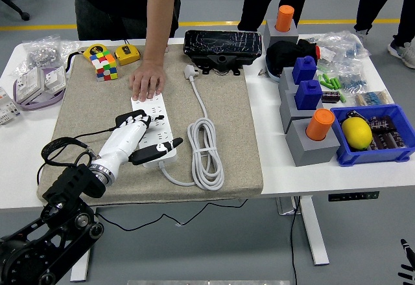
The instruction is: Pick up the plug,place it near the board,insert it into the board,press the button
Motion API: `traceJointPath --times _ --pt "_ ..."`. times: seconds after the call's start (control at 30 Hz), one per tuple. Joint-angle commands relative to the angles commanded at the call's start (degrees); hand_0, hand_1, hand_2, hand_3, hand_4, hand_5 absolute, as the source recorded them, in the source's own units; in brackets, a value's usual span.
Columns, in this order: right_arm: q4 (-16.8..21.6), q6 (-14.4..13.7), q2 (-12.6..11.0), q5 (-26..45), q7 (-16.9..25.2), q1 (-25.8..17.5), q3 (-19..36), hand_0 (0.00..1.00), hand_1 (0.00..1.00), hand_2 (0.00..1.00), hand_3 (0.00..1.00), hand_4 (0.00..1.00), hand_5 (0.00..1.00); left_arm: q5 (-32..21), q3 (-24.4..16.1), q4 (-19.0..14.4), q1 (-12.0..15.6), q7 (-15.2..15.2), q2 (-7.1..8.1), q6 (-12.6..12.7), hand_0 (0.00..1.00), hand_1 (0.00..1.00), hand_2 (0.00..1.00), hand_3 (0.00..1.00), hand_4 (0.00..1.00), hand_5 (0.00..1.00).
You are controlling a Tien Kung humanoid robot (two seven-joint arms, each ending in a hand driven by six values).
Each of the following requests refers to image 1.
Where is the grey square block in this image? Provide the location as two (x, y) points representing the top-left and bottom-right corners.
(278, 67), (320, 95)
(285, 119), (341, 168)
(279, 89), (324, 134)
(263, 19), (299, 49)

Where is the purple tray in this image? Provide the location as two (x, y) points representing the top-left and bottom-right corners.
(12, 65), (67, 110)

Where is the blue block with knob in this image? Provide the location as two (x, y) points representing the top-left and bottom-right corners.
(294, 80), (324, 110)
(291, 55), (317, 85)

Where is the clear bag of metal parts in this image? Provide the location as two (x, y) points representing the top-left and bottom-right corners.
(9, 34), (80, 78)

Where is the white bowl with blue rim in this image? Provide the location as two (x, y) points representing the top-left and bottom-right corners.
(265, 61), (282, 84)

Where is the black device in plastic wrap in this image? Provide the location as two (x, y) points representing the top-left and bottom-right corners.
(183, 29), (263, 76)

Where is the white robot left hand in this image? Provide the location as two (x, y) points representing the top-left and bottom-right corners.
(90, 113), (184, 177)

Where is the thin black plug cord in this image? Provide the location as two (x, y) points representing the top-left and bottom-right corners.
(36, 126), (249, 233)

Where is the round yellow tape measure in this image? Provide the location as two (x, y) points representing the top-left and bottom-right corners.
(65, 43), (110, 73)

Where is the black table control panel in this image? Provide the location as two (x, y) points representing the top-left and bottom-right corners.
(327, 190), (380, 202)

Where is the small yellow tape measure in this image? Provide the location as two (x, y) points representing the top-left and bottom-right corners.
(111, 37), (141, 66)

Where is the black cloth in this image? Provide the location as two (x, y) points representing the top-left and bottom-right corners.
(265, 38), (322, 78)

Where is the white power strip cord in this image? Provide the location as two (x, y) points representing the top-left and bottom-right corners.
(158, 64), (225, 191)

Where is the yellow lemon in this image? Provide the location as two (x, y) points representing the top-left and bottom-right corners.
(341, 117), (373, 152)

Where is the clear bag of taped resistors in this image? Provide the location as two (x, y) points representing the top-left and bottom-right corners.
(353, 89), (395, 108)

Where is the white socket box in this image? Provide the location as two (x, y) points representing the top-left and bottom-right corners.
(43, 66), (67, 91)
(16, 67), (45, 103)

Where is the black hanging cable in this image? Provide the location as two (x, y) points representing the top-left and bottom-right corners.
(289, 197), (301, 285)

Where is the white table leg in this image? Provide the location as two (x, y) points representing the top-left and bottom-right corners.
(70, 207), (97, 282)
(298, 196), (331, 266)

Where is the white power strip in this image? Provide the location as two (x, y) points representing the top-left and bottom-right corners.
(130, 94), (178, 168)

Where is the white circuit breaker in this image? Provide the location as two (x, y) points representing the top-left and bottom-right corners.
(0, 86), (22, 126)

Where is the large clear bag of resistors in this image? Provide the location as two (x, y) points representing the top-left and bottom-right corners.
(316, 30), (371, 69)

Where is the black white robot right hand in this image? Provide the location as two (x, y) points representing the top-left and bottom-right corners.
(397, 238), (415, 285)

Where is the orange cylinder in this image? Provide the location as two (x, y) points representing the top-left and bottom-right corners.
(275, 5), (295, 33)
(305, 108), (335, 142)

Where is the blue plastic bin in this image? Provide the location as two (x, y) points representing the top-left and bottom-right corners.
(329, 104), (415, 167)

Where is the person's left hand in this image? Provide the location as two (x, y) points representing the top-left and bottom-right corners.
(128, 60), (167, 102)

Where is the dark brown capacitor pack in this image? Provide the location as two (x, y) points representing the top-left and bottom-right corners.
(368, 115), (408, 150)

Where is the scrambled colour puzzle cube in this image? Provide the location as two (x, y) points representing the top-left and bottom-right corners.
(89, 51), (120, 82)

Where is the clear bag of blue resistors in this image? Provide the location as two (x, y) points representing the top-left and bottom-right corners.
(333, 61), (369, 93)

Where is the small black clip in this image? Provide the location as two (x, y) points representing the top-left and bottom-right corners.
(345, 110), (369, 124)

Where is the grey-brown mat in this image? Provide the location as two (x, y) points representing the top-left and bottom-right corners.
(36, 43), (264, 207)

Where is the small white carton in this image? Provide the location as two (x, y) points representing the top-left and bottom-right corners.
(319, 47), (337, 62)

